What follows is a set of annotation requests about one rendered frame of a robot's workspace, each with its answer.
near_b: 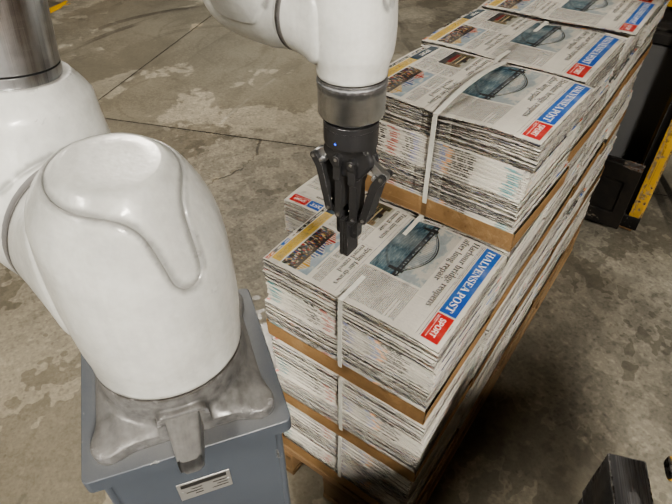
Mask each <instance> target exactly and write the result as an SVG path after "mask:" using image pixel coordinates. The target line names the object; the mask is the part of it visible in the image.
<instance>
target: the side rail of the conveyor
mask: <svg viewBox="0 0 672 504"><path fill-rule="evenodd" d="M582 496H583V504H654V503H653V498H652V492H651V486H650V481H649V475H648V469H647V464H646V462H645V461H641V460H637V459H632V458H628V457H624V456H619V455H615V454H610V453H608V454H607V456H606V457H605V459H604V460H603V462H602V463H601V465H600V466H599V468H598V469H597V471H596V472H595V474H594V475H593V477H592V478H591V480H590V481H589V483H588V484H587V486H586V487H585V489H584V490H583V492H582Z"/></svg>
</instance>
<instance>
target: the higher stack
mask: <svg viewBox="0 0 672 504"><path fill-rule="evenodd" d="M638 1H643V2H649V3H654V4H660V5H659V7H658V8H657V10H656V11H655V12H654V13H653V15H652V16H651V17H650V19H649V20H648V21H647V23H646V26H645V28H644V29H643V30H642V33H641V36H640V39H639V40H638V43H637V45H636V47H635V48H638V51H637V53H636V56H635V58H634V61H633V63H632V64H633V65H632V67H631V69H630V72H631V70H632V69H633V67H634V66H635V65H636V63H637V62H638V61H639V60H640V58H641V57H642V56H643V55H644V53H645V52H646V51H647V49H648V48H649V46H650V43H651V40H652V37H653V34H654V33H655V31H656V30H655V29H656V28H657V25H658V23H659V22H660V21H661V20H662V18H663V17H664V12H665V9H666V7H667V4H668V2H669V1H670V0H638ZM641 66H642V63H641V64H640V66H639V67H638V68H637V70H636V71H635V73H634V74H633V75H632V77H631V78H630V80H629V81H628V82H627V84H626V85H624V87H623V88H622V90H621V91H620V93H619V96H618V97H617V98H618V100H617V102H616V103H615V107H614V109H613V110H612V111H613V113H612V115H611V116H610V120H609V121H608V122H609V123H610V124H609V127H608V131H607V133H606V136H605V138H604V139H603V142H605V144H606V142H607V140H608V139H609V137H610V135H611V133H612V132H613V130H614V128H615V127H616V125H617V124H618V122H619V120H620V119H621V117H622V116H623V114H624V112H625V110H626V108H627V107H628V103H629V101H630V99H631V97H632V92H633V90H632V87H633V85H634V82H635V80H636V78H637V74H638V72H639V70H640V68H641ZM618 130H619V128H617V129H616V131H615V133H614V134H613V136H612V137H611V139H610V141H609V142H608V144H607V146H606V147H605V149H604V148H603V149H604V151H603V150H602V151H603V152H602V154H599V156H598V157H597V160H596V161H597V163H596V165H595V168H594V169H593V171H592V174H591V175H590V177H589V179H588V182H587V184H586V186H585V187H586V188H588V189H587V191H586V193H585V196H584V197H583V200H584V198H585V197H586V195H587V194H588V192H589V191H590V189H591V188H592V186H593V185H594V183H595V182H596V180H597V179H598V177H599V175H600V174H601V171H602V169H603V165H604V163H605V161H606V159H607V157H608V155H609V153H610V152H611V150H612V149H613V144H614V142H615V139H616V138H617V136H616V134H617V131H618ZM599 180H600V178H599ZM599 180H598V181H597V183H596V184H595V186H594V188H593V189H592V191H591V192H590V194H589V196H588V197H587V199H586V200H585V202H584V204H583V205H582V207H581V208H580V210H579V212H578V214H577V216H576V217H575V219H574V223H573V226H572V230H571V233H570V235H569V237H570V238H569V240H568V241H567V243H566V245H565V247H564V249H563V252H562V254H563V253H564V252H565V250H566V248H567V246H568V244H569V243H570V241H571V239H572V238H573V236H574V234H575V232H576V231H577V229H578V227H579V226H580V224H581V222H582V220H583V219H584V217H585V215H586V211H587V209H588V206H589V204H590V202H589V201H590V199H591V195H592V193H593V192H594V190H595V188H596V186H597V184H598V182H599ZM580 227H581V226H580ZM579 231H580V228H579V229H578V231H577V233H576V235H575V236H574V238H573V240H572V242H571V243H570V245H569V247H568V248H567V250H566V252H565V254H564V255H562V256H563V257H561V258H562V259H561V261H560V263H559V264H558V268H557V271H556V273H555V275H554V277H553V280H552V283H551V285H550V288H551V286H552V284H553V283H554V281H555V279H556V277H557V276H558V274H559V272H560V270H561V269H562V267H563V265H564V263H565V262H566V260H567V258H568V257H569V255H570V253H571V251H572V249H573V246H574V243H575V241H576V238H577V235H578V233H579Z"/></svg>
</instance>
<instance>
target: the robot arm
mask: <svg viewBox="0 0 672 504"><path fill-rule="evenodd" d="M203 2H204V4H205V6H206V8H207V9H208V11H209V12H210V13H211V14H212V16H213V17H214V18H215V19H216V20H217V21H218V22H220V23H221V24H222V25H223V26H225V27H226V28H227V29H229V30H231V31H232V32H234V33H236V34H238V35H241V36H243V37H245V38H248V39H250V40H253V41H255V42H258V43H261V44H264V45H268V46H271V47H275V48H282V49H289V50H293V51H295V52H297V53H299V54H301V55H302V56H303V57H305V58H306V59H307V60H308V61H309V62H311V63H313V64H316V71H317V76H316V83H317V99H318V113H319V115H320V116H321V118H323V134H324V142H325V143H324V145H320V146H318V147H317V148H316V149H314V150H313V151H311V152H310V156H311V158H312V160H313V162H314V164H315V165H316V169H317V173H318V177H319V182H320V186H321V190H322V195H323V199H324V203H325V207H326V209H327V210H332V211H334V212H335V216H336V217H337V231H338V232H340V253H341V254H343V255H345V256H349V255H350V254H351V253H352V252H353V251H354V250H355V249H356V248H357V245H358V236H359V235H360V234H361V233H362V225H365V224H366V223H367V222H368V221H369V220H370V219H371V218H372V217H373V216H374V214H375V211H376V208H377V206H378V203H379V200H380V197H381V194H382V192H383V189H384V186H385V183H386V182H387V181H388V180H389V179H390V178H391V177H392V175H393V172H392V170H390V169H386V170H384V168H383V167H382V166H381V165H380V164H379V163H378V162H379V157H378V154H377V151H376V147H377V143H378V136H379V120H380V119H381V118H382V117H383V116H384V114H385V108H386V93H387V84H388V70H389V65H390V61H391V59H392V56H393V54H394V50H395V44H396V38H397V27H398V0H203ZM371 170H372V171H373V174H372V178H371V181H372V183H371V185H370V187H369V190H368V193H367V196H366V199H365V180H366V178H367V173H368V172H370V171H371ZM331 197H332V199H331ZM364 201H365V202H364ZM348 210H349V212H348ZM0 263H2V264H3V265H4V266H5V267H7V268H8V269H10V270H11V271H13V272H14V273H16V274H17V275H19V276H20V277H21V278H22V279H23V280H24V281H25V282H26V283H27V284H28V285H29V287H30V288H31V289H32V290H33V292H34V293H35V294H36V295H37V297H38V298H39V299H40V300H41V302H42V303H43V304H44V305H45V307H46V308H47V309H48V311H49V312H50V313H51V315H52V316H53V317H54V319H55V320H56V321H57V323H58V324H59V325H60V327H61V328H62V329H63V330H64V331H65V332H66V333H68V334H69V335H71V337H72V339H73V340H74V342H75V344H76V345H77V347H78V349H79V350H80V352H81V354H82V355H83V357H84V358H85V359H86V361H87V362H88V363H89V365H90V366H91V368H92V369H93V371H94V373H95V391H96V427H95V431H94V434H93V437H92V441H91V445H90V452H91V454H92V456H93V458H94V459H95V461H96V462H97V463H98V464H100V465H103V466H109V465H113V464H115V463H117V462H119V461H121V460H123V459H124V458H126V457H127V456H129V455H131V454H133V453H135V452H137V451H139V450H142V449H145V448H148V447H151V446H155V445H158V444H161V443H164V442H168V441H171V444H172V447H173V451H174V454H175V457H176V460H177V464H178V467H179V469H180V472H181V473H186V474H190V473H193V472H196V471H199V470H201V469H202V465H203V466H205V442H204V430H207V429H210V428H213V427H217V426H220V425H223V424H227V423H230V422H233V421H238V420H247V419H262V418H265V417H267V416H268V415H269V414H270V413H271V412H272V411H273V409H274V396H273V393H272V391H271V390H270V388H269V387H268V386H267V384H266V383H265V382H264V380H263V378H262V377H261V374H260V371H259V368H258V365H257V362H256V358H255V355H254V352H253V348H252V345H251V342H250V339H249V335H248V332H247V329H246V325H245V322H244V319H243V311H244V302H243V297H242V296H241V294H239V293H238V287H237V280H236V274H235V268H234V263H233V258H232V254H231V249H230V245H229V241H228V237H227V233H226V229H225V225H224V222H223V219H222V215H221V213H220V210H219V207H218V205H217V203H216V201H215V199H214V197H213V195H212V193H211V191H210V189H209V188H208V186H207V184H206V183H205V182H204V180H203V179H202V177H201V176H200V174H199V173H198V172H197V171H196V170H195V169H194V167H193V166H192V165H191V164H190V163H189V162H188V161H187V160H186V159H185V158H184V157H183V156H182V155H181V154H180V153H179V152H177V151H176V150H175V149H174V148H172V147H171V146H169V145H167V144H165V143H163V142H161V141H158V140H156V139H153V138H149V137H146V136H143V135H139V134H133V133H123V132H118V133H111V132H110V129H109V127H108V125H107V122H106V120H105V118H104V115H103V113H102V110H101V108H100V105H99V102H98V100H97V97H96V94H95V91H94V88H93V86H92V85H91V84H90V83H89V82H88V81H87V80H86V79H85V78H84V77H83V76H82V75H81V74H80V73H78V72H77V71H76V70H75V69H73V68H72V67H71V66H70V65H68V64H67V63H65V62H63V61H61V60H60V55H59V51H58V46H57V42H56V37H55V32H54V28H53V23H52V19H51V14H50V10H49V5H48V1H47V0H0Z"/></svg>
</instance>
